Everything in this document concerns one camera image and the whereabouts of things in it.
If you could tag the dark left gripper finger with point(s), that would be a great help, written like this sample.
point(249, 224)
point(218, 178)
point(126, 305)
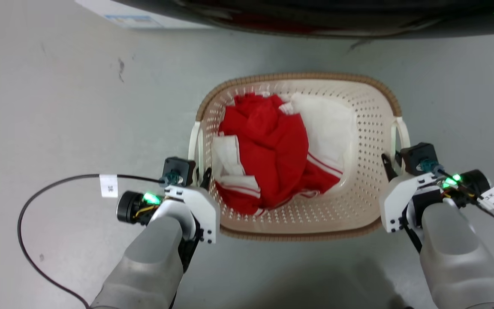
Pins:
point(206, 179)

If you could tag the red garment with white stripes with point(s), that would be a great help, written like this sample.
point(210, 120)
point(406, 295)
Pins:
point(272, 154)

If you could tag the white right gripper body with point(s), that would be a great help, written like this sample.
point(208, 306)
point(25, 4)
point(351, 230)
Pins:
point(397, 193)

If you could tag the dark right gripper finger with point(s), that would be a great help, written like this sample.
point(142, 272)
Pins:
point(387, 166)

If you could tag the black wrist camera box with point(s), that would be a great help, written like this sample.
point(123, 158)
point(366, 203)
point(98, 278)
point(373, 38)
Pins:
point(179, 169)
point(418, 158)

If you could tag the dark washing machine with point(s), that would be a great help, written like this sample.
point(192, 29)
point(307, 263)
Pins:
point(337, 17)

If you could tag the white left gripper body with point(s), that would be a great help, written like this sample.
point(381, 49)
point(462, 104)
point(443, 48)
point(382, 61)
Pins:
point(197, 206)

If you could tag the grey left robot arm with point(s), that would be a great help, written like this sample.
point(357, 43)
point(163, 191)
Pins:
point(148, 262)

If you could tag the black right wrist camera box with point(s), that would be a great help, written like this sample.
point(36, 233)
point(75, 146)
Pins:
point(418, 158)

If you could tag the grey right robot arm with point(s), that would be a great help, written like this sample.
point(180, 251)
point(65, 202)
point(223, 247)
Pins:
point(457, 257)

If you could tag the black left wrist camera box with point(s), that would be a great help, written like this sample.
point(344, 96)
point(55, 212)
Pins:
point(179, 169)

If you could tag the white box with blue label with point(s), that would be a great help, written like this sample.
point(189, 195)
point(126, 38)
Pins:
point(131, 15)

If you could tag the cream laundry basket brown rim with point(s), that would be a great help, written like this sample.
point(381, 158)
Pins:
point(367, 128)

